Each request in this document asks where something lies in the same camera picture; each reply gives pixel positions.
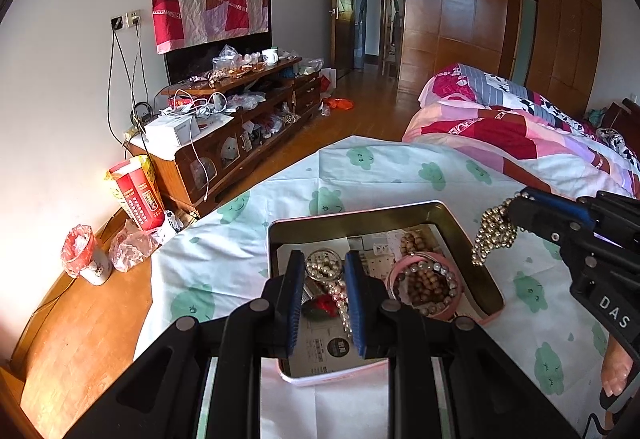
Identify white tangled cable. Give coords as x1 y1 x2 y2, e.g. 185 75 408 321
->
172 89 231 120

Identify red patchwork cloth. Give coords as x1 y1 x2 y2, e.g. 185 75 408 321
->
151 0 271 55

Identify wooden television cabinet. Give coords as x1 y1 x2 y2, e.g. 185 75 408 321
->
125 56 323 220

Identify wooden wardrobe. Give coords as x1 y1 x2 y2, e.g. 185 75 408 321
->
397 0 603 120

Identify gold bead bracelet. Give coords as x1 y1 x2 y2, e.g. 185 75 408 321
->
471 199 518 267

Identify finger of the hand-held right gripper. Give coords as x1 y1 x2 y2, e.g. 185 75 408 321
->
507 188 598 245

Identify cup with red bag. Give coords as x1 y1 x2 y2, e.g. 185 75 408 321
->
61 224 112 286

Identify black hanging cable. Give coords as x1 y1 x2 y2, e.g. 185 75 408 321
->
129 26 151 130
106 28 135 147

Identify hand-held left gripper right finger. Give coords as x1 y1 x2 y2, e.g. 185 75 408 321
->
344 249 583 439

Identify wall power outlet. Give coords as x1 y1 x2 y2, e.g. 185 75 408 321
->
110 10 142 30

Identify pink patchwork quilt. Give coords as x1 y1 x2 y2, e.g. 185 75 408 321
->
402 63 640 200

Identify pink tin box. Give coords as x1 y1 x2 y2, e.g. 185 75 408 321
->
267 200 505 386

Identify clear plastic bag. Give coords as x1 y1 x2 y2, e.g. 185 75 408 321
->
109 218 177 273

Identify wooden door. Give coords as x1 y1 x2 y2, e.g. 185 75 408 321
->
334 0 358 77

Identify black television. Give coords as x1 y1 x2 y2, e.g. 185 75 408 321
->
164 32 273 85

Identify pink bowl of beads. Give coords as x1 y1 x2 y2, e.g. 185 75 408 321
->
386 253 465 320

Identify white sheet with green print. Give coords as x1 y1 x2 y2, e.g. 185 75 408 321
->
132 135 640 439

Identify person's right hand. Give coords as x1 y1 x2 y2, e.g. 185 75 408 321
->
600 335 639 412

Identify red string pendant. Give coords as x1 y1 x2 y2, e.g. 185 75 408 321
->
302 294 338 320

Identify orange plastic bag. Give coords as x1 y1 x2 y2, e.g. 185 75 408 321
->
320 98 355 116

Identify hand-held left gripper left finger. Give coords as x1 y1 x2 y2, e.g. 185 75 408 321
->
65 249 306 439

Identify printed paper sheets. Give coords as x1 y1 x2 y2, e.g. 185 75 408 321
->
280 226 483 377

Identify white cardboard box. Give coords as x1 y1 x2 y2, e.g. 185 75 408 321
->
144 115 202 146

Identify pearl necklace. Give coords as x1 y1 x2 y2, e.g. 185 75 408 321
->
305 249 353 340

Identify dark wooden headboard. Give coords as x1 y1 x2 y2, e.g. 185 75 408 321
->
600 98 640 160

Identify brown wooden bead bracelet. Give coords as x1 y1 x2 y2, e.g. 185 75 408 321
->
398 231 453 312

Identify silver mesh watch band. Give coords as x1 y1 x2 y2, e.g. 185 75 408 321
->
301 280 327 306

